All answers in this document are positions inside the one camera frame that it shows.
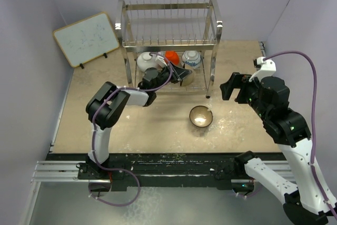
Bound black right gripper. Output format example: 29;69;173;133
220;71;270;119

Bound orange plastic bowl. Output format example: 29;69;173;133
165;51;180;65

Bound brown beige bowl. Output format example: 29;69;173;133
189;105;213;128

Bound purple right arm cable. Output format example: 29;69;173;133
262;50;337;217

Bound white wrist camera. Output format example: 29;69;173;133
155;55;167;68
250;57;276;82

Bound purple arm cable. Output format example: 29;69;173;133
91;52;173;173
262;50;337;217

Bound white ceramic bowl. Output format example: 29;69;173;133
136;52;158;72

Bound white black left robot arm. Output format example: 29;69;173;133
86;63;193;179

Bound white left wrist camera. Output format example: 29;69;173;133
155;55;167;68

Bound blue white patterned bowl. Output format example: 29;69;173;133
182;51;202;69

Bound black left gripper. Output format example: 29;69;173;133
152;61;191;92

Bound aluminium extrusion rail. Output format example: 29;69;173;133
32;161;109;183

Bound black glossy bowl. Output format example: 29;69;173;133
180;64;195;87

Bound small framed whiteboard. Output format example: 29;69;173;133
53;12;120;68

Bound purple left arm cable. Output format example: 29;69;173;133
91;52;173;173

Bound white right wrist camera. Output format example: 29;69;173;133
250;57;276;82

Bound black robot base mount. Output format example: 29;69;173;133
45;153;257;192

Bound stainless steel dish rack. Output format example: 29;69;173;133
114;0;223;99

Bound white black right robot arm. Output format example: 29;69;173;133
220;72;336;224

